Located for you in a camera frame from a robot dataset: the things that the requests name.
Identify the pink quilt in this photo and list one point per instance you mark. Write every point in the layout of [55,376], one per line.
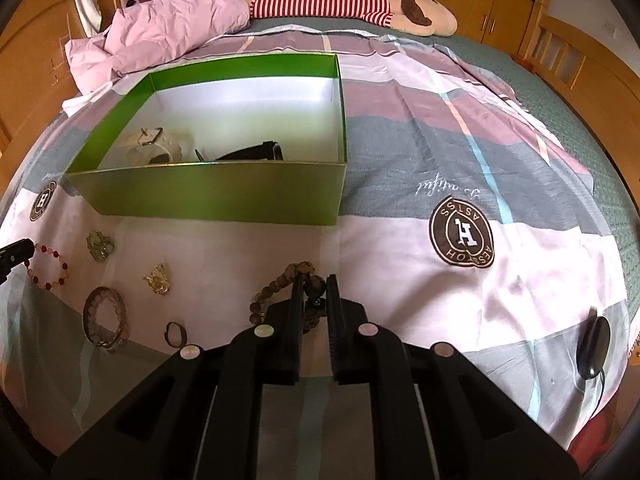
[170,20]

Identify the gold brooch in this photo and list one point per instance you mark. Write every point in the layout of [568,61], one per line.
[157,280]

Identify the wooden headboard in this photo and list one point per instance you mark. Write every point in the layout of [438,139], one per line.
[30,60]

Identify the green cardboard box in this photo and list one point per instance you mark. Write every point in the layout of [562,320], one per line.
[225,192]

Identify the brown bangle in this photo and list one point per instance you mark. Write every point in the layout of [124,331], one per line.
[89,310]

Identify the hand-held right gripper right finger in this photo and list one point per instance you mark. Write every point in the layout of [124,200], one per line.
[332,300]

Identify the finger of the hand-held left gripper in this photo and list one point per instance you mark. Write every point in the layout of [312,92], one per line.
[15,255]

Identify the patchwork bedsheet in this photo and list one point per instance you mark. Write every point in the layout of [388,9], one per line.
[425,135]

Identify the wooden footboard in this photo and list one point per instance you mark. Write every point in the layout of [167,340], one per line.
[600,70]

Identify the black oval device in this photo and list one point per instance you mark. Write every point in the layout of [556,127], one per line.
[592,345]

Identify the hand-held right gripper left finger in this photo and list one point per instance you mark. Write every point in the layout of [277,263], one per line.
[298,291]

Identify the white cloth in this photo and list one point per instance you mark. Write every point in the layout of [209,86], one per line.
[87,0]

